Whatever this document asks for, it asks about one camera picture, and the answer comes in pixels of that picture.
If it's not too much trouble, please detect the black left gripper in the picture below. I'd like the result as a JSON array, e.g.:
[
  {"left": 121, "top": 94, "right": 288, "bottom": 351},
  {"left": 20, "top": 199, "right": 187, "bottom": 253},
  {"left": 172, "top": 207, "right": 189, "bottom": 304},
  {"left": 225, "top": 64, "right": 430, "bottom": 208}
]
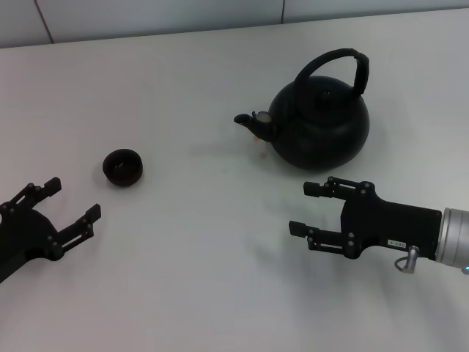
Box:
[{"left": 0, "top": 177, "right": 102, "bottom": 285}]

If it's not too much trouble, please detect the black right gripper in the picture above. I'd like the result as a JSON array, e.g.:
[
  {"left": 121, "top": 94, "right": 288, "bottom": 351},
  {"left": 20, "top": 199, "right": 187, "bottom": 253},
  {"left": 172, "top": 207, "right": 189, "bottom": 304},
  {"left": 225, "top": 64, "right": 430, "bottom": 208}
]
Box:
[{"left": 288, "top": 176, "right": 443, "bottom": 261}]

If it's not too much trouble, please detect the right wrist cable with plug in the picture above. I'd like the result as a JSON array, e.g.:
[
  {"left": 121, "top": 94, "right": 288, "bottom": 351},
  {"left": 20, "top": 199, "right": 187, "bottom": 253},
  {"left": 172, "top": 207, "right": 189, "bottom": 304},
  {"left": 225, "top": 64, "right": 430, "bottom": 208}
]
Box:
[{"left": 394, "top": 244, "right": 421, "bottom": 274}]

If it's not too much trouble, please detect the dark brown teacup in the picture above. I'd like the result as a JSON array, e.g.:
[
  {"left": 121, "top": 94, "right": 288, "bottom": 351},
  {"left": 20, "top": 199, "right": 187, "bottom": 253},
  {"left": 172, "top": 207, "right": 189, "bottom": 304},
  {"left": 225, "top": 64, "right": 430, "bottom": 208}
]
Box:
[{"left": 102, "top": 148, "right": 144, "bottom": 188}]

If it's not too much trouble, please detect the black round teapot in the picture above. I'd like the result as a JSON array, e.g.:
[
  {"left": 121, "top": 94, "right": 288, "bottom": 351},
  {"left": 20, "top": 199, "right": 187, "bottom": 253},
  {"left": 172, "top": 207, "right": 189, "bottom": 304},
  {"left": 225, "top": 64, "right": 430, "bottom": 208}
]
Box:
[{"left": 233, "top": 48, "right": 371, "bottom": 171}]

